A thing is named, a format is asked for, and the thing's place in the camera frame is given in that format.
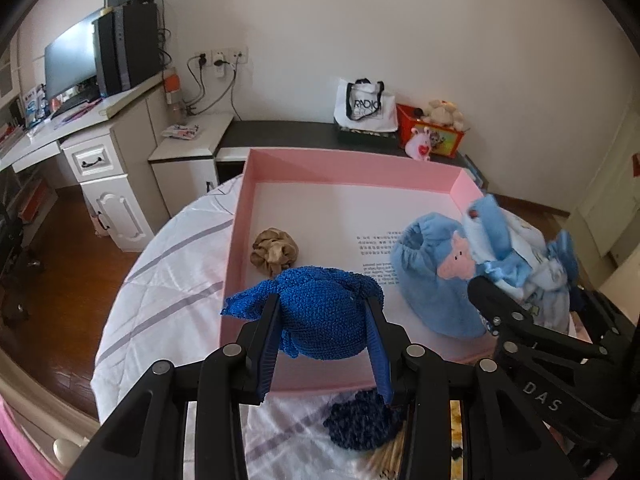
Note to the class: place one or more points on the red door ornament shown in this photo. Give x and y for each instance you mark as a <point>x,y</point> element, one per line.
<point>636,165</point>

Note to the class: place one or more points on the beige satin scrunchie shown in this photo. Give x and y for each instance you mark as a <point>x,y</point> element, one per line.
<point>275,252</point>

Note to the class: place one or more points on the pink printed packet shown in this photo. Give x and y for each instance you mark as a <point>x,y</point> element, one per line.
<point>181,131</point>

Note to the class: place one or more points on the orange storage box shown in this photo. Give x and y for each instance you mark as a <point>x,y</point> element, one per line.
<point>35,202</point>

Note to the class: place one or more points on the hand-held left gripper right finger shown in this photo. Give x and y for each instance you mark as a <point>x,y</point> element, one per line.
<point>380,360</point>

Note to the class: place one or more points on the black computer monitor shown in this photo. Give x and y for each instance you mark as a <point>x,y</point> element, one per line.
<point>70,60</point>

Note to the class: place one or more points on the white glass door cabinet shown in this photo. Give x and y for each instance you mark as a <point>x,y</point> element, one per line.
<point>6,75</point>

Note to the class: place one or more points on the black and white low cabinet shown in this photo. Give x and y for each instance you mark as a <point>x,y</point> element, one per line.
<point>280,132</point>

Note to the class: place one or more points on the printed cloth with blue ribbons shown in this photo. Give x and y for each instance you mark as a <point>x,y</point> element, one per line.
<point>545,270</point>

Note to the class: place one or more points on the light blue plush cap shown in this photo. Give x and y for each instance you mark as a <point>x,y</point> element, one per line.
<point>425,280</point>

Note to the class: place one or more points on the red toy box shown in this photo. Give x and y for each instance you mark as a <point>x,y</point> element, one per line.
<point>445,142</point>

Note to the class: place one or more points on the cotton swab packet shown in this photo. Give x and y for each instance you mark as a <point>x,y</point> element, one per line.
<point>390,460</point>

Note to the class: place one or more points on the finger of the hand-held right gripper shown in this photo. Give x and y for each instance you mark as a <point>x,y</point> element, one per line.
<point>602,320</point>
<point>495,305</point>

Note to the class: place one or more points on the black computer tower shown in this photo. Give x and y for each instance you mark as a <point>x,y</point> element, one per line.
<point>130,45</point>

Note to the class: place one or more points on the white bedside cabinet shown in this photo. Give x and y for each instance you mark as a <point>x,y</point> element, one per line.
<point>180,180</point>

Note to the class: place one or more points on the cream wooden bed frame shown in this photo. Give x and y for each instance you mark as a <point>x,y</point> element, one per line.
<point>55,425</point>

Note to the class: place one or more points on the pink pig toy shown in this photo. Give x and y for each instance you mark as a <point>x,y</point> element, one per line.
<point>419,146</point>

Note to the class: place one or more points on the pink bed sheet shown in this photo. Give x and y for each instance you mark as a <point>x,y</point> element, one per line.
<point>25,440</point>

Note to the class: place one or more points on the white desk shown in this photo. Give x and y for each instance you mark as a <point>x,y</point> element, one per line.
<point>125,160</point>

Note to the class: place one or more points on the pink flat item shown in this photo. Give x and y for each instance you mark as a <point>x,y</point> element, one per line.
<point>80,112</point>

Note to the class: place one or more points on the white tote bag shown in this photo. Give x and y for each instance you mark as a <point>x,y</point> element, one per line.
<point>365,105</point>

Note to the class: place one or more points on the pink cardboard box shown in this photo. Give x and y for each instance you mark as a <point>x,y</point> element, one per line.
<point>320,205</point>

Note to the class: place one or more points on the beige plush toy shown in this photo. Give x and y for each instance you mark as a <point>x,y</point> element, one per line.
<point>442,112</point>

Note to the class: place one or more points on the white wardrobe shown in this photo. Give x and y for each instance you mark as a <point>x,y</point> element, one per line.
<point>600,220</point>

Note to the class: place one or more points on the blue and white box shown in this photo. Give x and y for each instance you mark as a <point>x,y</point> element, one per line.
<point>35,107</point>

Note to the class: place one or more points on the blue tissue pack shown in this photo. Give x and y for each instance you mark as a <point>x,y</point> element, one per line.
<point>475,172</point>

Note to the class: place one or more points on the orange capped bottle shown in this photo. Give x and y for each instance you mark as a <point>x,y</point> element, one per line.
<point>173,87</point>

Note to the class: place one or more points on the navy knitted scrunchie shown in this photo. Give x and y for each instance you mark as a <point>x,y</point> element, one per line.
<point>360,425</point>

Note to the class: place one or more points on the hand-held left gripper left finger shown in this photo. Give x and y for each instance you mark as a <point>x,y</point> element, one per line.
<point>265,355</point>

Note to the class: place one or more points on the blue knitted cloth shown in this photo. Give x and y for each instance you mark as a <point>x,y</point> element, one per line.
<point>320,310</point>

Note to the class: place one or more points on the black keyboard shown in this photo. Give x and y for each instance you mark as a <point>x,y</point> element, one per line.
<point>75,101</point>

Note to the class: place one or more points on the white wall socket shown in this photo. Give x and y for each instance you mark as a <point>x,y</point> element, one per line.
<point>240,55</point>
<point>219,62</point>
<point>200,59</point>

